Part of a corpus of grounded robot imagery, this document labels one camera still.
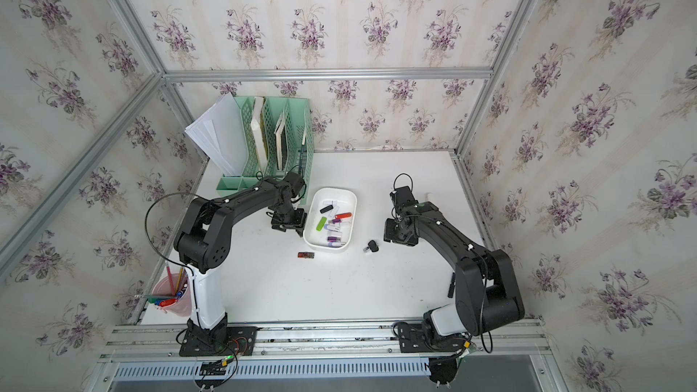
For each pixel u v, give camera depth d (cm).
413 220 61
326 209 101
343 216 98
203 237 52
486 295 43
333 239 93
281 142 101
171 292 76
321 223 97
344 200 100
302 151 122
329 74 101
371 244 90
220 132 95
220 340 64
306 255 89
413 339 73
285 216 82
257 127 93
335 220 98
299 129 114
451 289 82
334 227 96
